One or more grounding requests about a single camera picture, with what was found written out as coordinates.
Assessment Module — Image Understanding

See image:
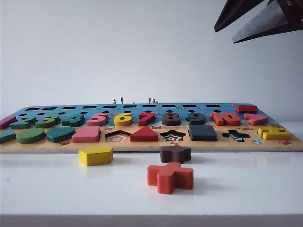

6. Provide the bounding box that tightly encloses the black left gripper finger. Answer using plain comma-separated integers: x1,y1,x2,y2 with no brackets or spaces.
214,0,273,33

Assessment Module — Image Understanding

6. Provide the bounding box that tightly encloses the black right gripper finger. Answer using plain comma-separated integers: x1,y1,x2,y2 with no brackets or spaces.
232,0,303,44

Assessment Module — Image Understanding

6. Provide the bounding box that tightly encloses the dark grey square block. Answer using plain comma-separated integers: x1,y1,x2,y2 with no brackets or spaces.
189,124,217,142

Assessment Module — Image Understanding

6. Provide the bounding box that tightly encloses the red minus sign piece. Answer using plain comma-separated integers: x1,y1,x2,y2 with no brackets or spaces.
236,105,258,114

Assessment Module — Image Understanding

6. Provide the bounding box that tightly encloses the pink angle sign piece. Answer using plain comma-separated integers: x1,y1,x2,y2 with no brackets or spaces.
243,113,268,126

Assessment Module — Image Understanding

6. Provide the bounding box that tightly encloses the orange number ten piece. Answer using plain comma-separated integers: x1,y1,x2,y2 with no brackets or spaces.
210,111,241,127

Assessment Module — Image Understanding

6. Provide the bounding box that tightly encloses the yellow equals sign piece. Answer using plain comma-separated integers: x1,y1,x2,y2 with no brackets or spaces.
258,126,292,141

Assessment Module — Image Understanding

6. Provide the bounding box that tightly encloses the dark grey number nine piece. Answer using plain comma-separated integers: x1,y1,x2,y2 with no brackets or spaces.
186,112,206,126

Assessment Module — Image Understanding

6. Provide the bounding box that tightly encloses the brown number eight piece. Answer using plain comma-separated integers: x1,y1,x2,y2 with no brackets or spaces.
161,112,182,126

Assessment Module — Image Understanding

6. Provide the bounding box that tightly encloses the red number seven piece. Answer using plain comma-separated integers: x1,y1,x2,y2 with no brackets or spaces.
137,111,157,127

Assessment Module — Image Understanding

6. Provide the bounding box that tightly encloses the red triangle block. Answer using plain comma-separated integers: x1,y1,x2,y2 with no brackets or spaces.
129,125,159,142

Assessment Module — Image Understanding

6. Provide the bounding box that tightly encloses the brown star block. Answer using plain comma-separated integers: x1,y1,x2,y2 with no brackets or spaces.
160,145,192,165

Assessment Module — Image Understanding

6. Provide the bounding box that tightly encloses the yellow number six piece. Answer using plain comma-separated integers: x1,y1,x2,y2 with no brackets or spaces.
113,111,133,127

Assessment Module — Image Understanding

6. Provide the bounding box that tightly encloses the wooden shape puzzle board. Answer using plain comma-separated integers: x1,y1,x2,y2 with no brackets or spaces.
0,102,303,153

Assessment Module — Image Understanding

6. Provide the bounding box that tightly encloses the orange cross block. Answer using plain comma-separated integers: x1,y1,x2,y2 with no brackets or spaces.
146,162,194,195

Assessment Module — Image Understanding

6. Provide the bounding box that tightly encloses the pink number five piece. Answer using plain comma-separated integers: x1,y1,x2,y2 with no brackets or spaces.
86,111,110,127

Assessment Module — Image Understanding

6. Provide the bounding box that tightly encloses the pink trapezoid block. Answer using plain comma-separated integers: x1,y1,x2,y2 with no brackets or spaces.
71,125,101,143

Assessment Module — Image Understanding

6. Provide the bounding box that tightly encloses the teal number four piece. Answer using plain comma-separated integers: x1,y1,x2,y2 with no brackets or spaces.
61,113,85,127

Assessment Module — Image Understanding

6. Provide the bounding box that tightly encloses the yellow pentagon block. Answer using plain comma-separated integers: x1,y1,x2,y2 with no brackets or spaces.
78,146,114,167

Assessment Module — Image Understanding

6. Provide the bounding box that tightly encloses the teal teardrop block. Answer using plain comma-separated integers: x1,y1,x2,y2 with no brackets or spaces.
45,126,76,144

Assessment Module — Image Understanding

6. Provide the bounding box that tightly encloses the green number three piece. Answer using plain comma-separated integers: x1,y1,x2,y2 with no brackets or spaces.
35,114,61,129

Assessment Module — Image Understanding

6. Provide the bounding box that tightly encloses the green oval block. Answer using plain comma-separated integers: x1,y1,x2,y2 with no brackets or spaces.
16,127,46,144

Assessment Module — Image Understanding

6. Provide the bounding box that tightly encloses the green number two piece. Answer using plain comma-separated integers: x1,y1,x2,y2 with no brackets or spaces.
10,114,37,130

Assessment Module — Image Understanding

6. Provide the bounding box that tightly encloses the pink number one piece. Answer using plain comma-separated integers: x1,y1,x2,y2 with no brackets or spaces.
0,115,18,130

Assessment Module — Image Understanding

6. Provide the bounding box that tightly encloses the teal flat shape block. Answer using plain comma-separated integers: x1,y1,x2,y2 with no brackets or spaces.
0,129,17,144

